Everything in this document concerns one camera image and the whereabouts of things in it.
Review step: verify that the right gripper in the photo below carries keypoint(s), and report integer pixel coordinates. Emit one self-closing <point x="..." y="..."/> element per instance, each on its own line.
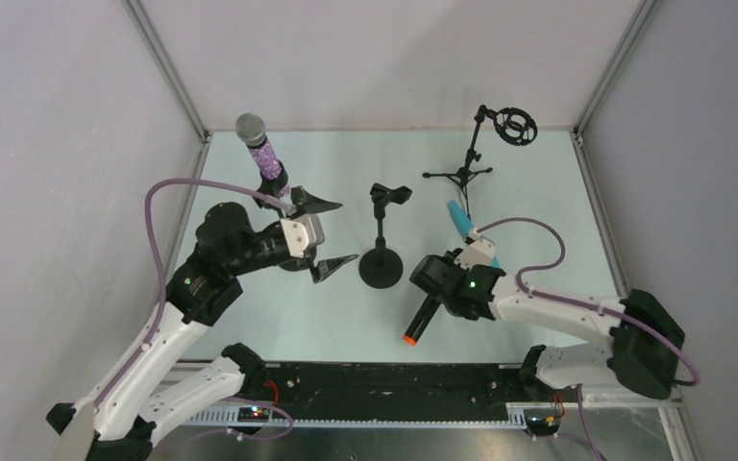
<point x="432" y="276"/>

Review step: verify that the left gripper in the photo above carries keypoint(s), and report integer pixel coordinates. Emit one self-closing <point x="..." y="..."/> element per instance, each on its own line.
<point x="308" y="255"/>

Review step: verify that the black microphone orange end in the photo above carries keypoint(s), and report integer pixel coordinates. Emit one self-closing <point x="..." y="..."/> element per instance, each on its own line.
<point x="421" y="320"/>

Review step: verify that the black ring clip stand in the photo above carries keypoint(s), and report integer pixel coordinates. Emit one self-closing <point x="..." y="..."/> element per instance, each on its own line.
<point x="277" y="188"/>

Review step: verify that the black fork clip stand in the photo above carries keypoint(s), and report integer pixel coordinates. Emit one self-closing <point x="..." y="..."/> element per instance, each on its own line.
<point x="381" y="267"/>

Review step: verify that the blue microphone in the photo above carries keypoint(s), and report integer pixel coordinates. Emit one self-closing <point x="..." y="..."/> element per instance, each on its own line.
<point x="463" y="223"/>

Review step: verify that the purple glitter microphone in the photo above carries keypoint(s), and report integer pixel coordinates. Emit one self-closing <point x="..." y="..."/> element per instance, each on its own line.
<point x="251" y="130"/>

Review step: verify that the black tripod shock mount stand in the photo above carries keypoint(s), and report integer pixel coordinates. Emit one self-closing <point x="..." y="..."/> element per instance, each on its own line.
<point x="514" y="126"/>

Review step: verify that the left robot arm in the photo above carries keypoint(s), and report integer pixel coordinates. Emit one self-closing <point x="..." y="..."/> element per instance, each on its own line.
<point x="127" y="415"/>

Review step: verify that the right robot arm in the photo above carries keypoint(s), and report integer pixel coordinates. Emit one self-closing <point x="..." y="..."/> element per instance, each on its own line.
<point x="631" y="341"/>

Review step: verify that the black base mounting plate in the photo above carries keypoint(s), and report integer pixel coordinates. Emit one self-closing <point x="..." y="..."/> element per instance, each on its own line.
<point x="382" y="392"/>

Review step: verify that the right controller board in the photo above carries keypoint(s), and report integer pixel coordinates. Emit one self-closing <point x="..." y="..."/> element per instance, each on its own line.
<point x="542" y="426"/>

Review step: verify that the controller board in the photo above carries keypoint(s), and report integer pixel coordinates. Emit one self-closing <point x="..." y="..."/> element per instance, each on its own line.
<point x="542" y="426"/>
<point x="253" y="414"/>

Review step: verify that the left controller board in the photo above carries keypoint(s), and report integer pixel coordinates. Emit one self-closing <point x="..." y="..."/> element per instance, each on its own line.
<point x="253" y="414"/>

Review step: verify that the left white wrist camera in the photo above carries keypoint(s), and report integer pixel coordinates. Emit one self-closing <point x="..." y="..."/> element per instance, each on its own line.
<point x="302" y="234"/>

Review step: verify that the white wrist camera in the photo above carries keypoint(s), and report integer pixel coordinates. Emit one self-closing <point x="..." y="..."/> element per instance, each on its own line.
<point x="479" y="251"/>
<point x="302" y="234"/>

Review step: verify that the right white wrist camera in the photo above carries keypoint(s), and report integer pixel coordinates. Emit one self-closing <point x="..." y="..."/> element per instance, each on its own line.
<point x="479" y="251"/>

